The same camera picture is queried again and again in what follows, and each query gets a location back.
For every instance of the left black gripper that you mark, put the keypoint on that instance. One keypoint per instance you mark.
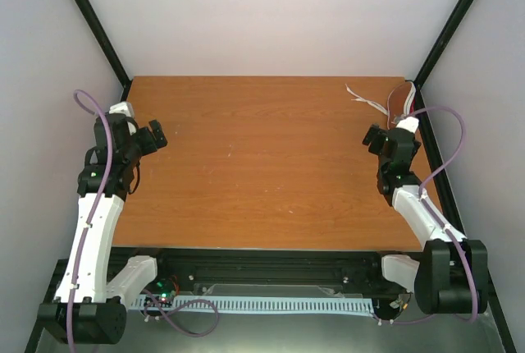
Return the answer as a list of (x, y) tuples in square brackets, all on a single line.
[(151, 144)]

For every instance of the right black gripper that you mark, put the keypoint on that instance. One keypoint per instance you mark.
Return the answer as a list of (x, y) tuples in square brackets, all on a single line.
[(375, 130)]

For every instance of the white shoelace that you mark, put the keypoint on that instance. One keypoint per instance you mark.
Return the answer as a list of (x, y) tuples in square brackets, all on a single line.
[(373, 104)]

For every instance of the red canvas sneaker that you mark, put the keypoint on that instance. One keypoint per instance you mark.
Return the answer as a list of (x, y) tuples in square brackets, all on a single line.
[(400, 102)]

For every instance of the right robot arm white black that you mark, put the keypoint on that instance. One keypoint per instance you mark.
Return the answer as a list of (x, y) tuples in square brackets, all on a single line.
[(430, 238)]

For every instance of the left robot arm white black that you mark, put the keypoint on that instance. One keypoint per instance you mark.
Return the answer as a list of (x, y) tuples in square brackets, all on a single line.
[(88, 306)]

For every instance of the green lit circuit board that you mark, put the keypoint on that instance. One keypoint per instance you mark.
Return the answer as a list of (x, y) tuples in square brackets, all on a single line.
[(166, 290)]

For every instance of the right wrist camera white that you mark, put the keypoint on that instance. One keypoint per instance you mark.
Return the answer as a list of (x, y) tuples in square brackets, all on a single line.
[(410, 124)]

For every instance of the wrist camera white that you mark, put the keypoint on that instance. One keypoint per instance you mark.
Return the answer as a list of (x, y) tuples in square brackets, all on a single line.
[(410, 124), (124, 108)]

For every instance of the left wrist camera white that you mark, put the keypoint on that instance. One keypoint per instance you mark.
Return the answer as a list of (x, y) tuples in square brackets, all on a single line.
[(124, 108)]

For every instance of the right black frame post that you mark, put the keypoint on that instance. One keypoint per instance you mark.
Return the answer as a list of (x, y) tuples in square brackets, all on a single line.
[(451, 25)]

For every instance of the black frame post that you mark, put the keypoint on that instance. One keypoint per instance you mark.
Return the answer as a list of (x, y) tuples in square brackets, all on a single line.
[(451, 25), (91, 18)]

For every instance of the black aluminium rail base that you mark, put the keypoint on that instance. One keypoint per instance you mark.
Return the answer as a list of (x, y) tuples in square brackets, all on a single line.
[(348, 272)]

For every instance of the light blue cable duct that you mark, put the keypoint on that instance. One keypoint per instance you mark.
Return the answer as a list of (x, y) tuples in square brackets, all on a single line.
[(266, 305)]

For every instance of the left black frame post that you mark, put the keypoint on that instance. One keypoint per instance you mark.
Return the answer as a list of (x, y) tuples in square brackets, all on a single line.
[(91, 18)]

